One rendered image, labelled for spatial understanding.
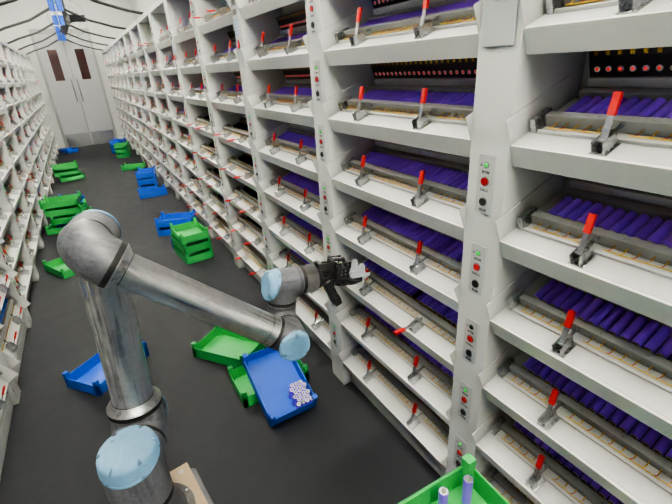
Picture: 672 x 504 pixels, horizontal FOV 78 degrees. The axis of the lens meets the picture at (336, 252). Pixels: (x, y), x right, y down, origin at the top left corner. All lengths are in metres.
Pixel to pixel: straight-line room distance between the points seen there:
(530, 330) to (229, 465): 1.14
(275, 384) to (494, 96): 1.38
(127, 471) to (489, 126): 1.15
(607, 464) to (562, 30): 0.80
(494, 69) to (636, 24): 0.23
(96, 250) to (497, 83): 0.89
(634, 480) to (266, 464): 1.10
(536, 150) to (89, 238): 0.93
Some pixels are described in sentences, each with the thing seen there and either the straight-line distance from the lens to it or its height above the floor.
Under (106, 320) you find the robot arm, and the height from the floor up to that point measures 0.70.
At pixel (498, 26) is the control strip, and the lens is 0.89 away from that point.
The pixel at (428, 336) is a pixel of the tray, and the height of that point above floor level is 0.53.
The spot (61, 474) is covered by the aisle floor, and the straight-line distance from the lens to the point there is 1.93.
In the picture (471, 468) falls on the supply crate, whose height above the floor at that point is 0.54.
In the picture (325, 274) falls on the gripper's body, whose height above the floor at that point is 0.66.
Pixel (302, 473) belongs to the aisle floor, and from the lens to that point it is 1.61.
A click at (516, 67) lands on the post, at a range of 0.86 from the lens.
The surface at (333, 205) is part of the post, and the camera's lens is 1.47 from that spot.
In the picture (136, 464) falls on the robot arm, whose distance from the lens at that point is 1.26.
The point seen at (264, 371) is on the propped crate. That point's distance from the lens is 1.86.
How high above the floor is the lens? 1.27
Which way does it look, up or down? 24 degrees down
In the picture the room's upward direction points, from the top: 4 degrees counter-clockwise
